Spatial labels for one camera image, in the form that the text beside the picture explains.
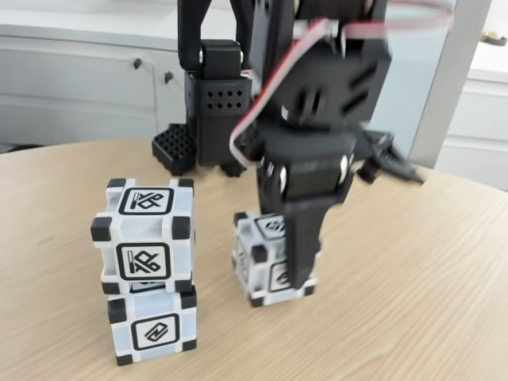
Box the white cube with lightning symbol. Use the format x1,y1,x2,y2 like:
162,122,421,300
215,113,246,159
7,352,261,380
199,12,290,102
106,284,198,367

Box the white cube with crossed-lines symbol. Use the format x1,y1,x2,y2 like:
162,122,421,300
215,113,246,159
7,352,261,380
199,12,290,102
90,178,196,295

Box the red white servo cable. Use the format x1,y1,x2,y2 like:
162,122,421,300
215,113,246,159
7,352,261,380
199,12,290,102
229,0,456,168

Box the white cube with nested-squares symbol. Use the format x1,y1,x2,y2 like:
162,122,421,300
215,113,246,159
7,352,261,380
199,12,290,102
231,210,319,309

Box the camera module on black bracket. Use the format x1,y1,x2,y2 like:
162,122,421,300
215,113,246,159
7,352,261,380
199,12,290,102
356,129,429,187

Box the white drawer unit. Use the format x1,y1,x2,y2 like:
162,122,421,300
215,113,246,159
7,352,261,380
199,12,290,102
436,39,508,190

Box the long white cabinet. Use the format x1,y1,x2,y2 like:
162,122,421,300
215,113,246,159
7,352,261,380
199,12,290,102
0,19,337,156

